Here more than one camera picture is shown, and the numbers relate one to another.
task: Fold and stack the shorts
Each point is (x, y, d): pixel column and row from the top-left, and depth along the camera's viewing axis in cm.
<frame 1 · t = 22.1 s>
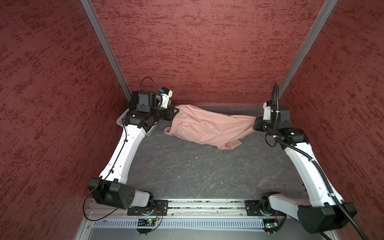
left hand: (177, 113, 74), fingers closed
right hand: (254, 122, 75), fingers closed
pink shorts: (213, 129, 79), point 25 cm above the table

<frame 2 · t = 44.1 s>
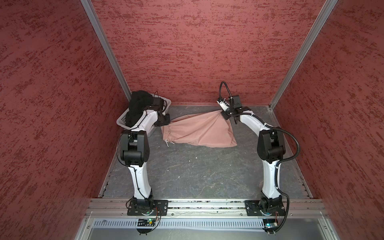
left hand: (166, 124, 98), fingers closed
right hand: (225, 111, 102), fingers closed
pink shorts: (209, 129, 100), point 8 cm above the table
black shorts in basket: (140, 100, 111), point 12 cm above the table

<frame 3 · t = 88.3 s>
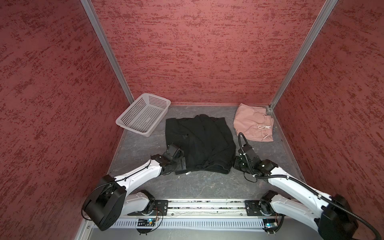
left hand: (178, 168, 86), fingers open
right hand: (232, 166, 83), fingers open
pink shorts: (252, 123, 108), point 4 cm above the table
black shorts in basket: (205, 141, 99), point 2 cm above the table

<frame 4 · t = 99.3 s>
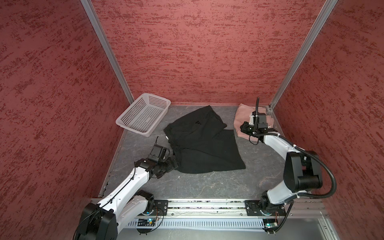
left hand: (173, 169, 83), fingers open
right hand: (239, 129, 93), fingers closed
